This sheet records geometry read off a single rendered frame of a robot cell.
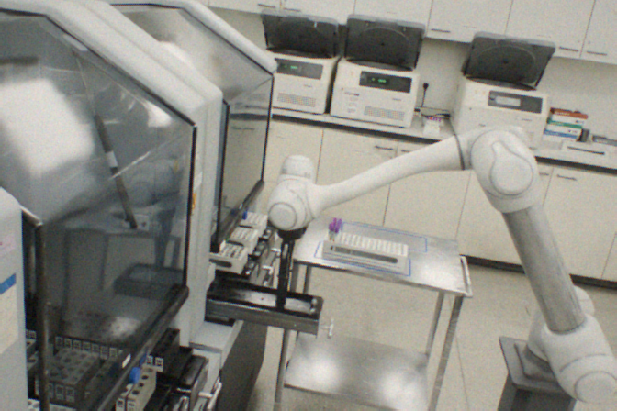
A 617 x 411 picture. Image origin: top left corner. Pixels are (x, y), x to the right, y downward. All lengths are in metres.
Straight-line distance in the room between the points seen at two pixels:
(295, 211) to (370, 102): 2.50
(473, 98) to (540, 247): 2.48
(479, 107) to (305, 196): 2.57
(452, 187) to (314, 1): 1.59
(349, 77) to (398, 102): 0.37
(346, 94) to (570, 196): 1.64
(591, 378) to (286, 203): 0.89
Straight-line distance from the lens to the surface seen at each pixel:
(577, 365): 1.68
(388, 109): 3.90
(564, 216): 4.24
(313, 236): 2.22
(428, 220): 4.11
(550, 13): 4.24
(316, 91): 3.90
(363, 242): 2.09
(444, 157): 1.61
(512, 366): 1.97
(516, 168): 1.40
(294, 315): 1.74
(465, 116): 3.93
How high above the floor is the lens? 1.72
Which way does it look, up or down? 18 degrees down
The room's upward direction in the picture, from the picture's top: 8 degrees clockwise
